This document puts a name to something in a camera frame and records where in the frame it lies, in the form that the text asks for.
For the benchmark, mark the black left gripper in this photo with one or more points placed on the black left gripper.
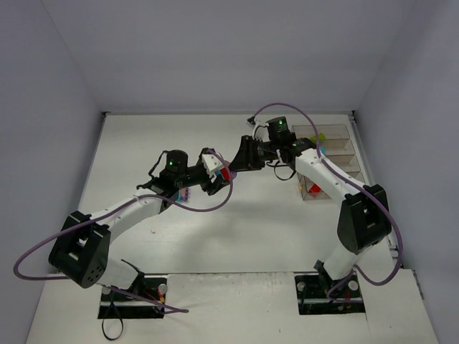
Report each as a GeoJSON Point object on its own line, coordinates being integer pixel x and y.
{"type": "Point", "coordinates": [209, 178]}

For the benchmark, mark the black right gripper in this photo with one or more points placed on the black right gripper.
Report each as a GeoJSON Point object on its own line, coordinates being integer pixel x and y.
{"type": "Point", "coordinates": [255, 154]}

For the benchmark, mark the green lego brick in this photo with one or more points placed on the green lego brick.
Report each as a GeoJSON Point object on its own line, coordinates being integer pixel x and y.
{"type": "Point", "coordinates": [321, 138]}

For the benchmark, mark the red rounded lego brick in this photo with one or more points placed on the red rounded lego brick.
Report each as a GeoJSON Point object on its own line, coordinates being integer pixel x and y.
{"type": "Point", "coordinates": [314, 190]}

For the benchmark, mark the teal lego base brick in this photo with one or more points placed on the teal lego base brick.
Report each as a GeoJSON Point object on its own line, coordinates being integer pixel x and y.
{"type": "Point", "coordinates": [218, 176]}

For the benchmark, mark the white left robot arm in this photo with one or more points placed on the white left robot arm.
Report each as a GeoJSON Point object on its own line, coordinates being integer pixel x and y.
{"type": "Point", "coordinates": [81, 252]}

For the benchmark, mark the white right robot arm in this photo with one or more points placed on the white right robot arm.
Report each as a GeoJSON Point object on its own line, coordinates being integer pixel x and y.
{"type": "Point", "coordinates": [363, 220]}

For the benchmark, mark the purple orange studded lego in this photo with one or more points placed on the purple orange studded lego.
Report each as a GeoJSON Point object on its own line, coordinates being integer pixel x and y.
{"type": "Point", "coordinates": [187, 191]}

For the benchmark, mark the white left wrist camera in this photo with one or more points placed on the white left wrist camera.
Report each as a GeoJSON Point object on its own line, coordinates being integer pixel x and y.
{"type": "Point", "coordinates": [211, 163]}

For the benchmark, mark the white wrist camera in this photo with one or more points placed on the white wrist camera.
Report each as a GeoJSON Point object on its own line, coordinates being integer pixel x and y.
{"type": "Point", "coordinates": [259, 129]}
{"type": "Point", "coordinates": [211, 163]}

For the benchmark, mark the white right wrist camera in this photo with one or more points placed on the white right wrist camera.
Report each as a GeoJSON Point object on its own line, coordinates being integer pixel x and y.
{"type": "Point", "coordinates": [259, 129]}

